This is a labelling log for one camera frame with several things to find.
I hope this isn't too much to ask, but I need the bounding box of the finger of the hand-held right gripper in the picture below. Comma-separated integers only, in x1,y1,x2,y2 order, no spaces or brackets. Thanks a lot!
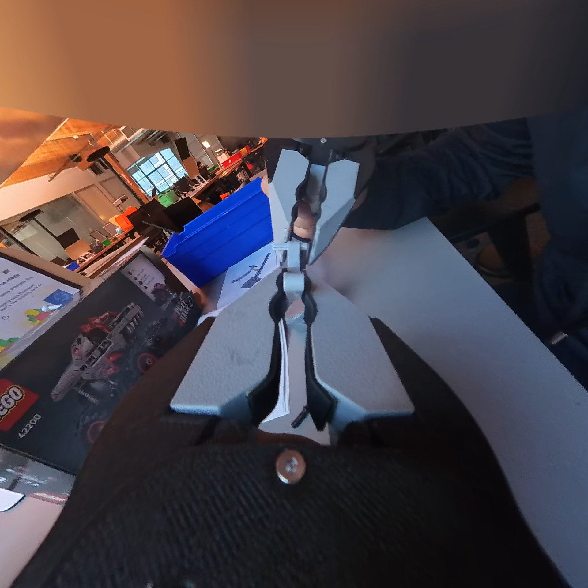
306,158,361,266
266,148,310,245

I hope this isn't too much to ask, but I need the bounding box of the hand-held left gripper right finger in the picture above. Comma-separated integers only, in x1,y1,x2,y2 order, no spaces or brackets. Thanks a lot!
299,273,415,432

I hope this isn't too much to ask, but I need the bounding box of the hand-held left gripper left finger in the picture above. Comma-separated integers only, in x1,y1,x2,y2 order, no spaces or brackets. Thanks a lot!
170,271,285,425

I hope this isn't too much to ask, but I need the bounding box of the small grey lego connector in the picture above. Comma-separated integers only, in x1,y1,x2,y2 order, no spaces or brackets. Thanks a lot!
272,240,309,273

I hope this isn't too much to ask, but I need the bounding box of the grey lego beam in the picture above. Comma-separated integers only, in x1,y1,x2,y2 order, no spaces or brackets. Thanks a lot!
281,272,307,324

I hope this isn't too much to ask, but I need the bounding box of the lego instruction booklet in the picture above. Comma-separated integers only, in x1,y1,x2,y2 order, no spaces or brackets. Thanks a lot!
213,250,295,425

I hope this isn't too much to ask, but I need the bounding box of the black lego set box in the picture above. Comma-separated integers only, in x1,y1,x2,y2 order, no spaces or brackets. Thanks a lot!
0,250,204,477

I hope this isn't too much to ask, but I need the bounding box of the person's right hand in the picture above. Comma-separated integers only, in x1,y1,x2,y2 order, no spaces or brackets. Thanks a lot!
294,204,319,239

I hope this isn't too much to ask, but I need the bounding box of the blue plastic bin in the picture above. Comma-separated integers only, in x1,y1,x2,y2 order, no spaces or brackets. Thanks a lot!
162,177,276,288

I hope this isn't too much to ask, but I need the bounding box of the large paned window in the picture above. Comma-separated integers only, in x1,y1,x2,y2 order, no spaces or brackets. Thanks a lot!
126,149,189,196

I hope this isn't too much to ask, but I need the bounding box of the wooden chair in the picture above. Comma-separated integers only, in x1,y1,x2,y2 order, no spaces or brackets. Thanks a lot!
473,177,544,278

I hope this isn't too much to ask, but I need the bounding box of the black floor lamp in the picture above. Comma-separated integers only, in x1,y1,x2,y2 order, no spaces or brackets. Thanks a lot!
16,209,60,258
85,146,138,203

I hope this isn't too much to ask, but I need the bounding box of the cardboard box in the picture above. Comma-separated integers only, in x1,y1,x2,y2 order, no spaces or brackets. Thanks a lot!
0,246,92,290

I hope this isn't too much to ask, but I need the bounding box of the printed instruction sheet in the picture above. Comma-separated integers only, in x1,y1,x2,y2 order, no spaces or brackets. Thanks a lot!
0,255,82,372

